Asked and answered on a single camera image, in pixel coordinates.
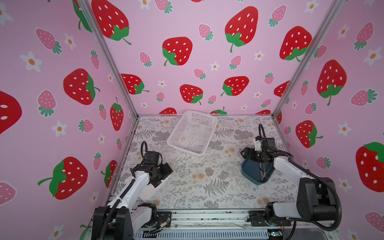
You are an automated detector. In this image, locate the dark teal plastic bin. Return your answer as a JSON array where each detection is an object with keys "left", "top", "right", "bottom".
[{"left": 241, "top": 160, "right": 275, "bottom": 185}]

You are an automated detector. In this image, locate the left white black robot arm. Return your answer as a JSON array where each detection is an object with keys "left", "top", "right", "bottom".
[{"left": 91, "top": 141, "right": 173, "bottom": 240}]

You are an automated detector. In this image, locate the aluminium frame rail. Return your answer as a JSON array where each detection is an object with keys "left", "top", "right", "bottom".
[{"left": 86, "top": 208, "right": 337, "bottom": 240}]

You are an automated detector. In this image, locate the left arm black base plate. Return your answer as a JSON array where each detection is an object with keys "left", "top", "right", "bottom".
[{"left": 131, "top": 210, "right": 172, "bottom": 230}]

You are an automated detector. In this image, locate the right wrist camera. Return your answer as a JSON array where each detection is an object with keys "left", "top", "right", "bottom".
[{"left": 255, "top": 136, "right": 276, "bottom": 151}]

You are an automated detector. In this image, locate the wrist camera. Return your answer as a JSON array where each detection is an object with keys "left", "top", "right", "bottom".
[
  {"left": 255, "top": 136, "right": 276, "bottom": 151},
  {"left": 144, "top": 151, "right": 163, "bottom": 166}
]

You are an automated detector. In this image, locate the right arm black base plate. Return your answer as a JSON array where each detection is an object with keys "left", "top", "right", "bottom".
[{"left": 247, "top": 211, "right": 292, "bottom": 227}]

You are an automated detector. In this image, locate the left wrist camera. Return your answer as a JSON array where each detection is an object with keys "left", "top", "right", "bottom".
[{"left": 144, "top": 151, "right": 163, "bottom": 166}]

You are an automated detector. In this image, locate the white plastic mesh basket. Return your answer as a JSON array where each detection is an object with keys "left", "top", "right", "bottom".
[{"left": 167, "top": 110, "right": 219, "bottom": 157}]

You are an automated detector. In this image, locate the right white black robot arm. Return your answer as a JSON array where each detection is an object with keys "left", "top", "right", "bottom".
[{"left": 241, "top": 124, "right": 342, "bottom": 232}]

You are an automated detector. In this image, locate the white paper napkin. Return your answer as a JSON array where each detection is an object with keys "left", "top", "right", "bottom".
[{"left": 139, "top": 177, "right": 170, "bottom": 202}]

